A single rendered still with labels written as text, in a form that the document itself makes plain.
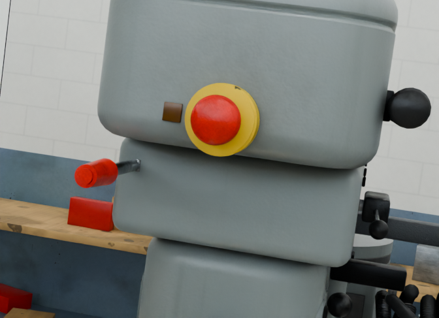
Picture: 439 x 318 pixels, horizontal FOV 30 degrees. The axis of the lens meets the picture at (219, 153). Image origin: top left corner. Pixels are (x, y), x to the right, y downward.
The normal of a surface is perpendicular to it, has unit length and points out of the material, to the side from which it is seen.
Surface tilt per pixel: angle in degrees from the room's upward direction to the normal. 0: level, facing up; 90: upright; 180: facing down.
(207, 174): 90
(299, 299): 90
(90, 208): 90
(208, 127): 94
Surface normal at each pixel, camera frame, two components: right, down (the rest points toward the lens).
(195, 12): -0.18, 0.05
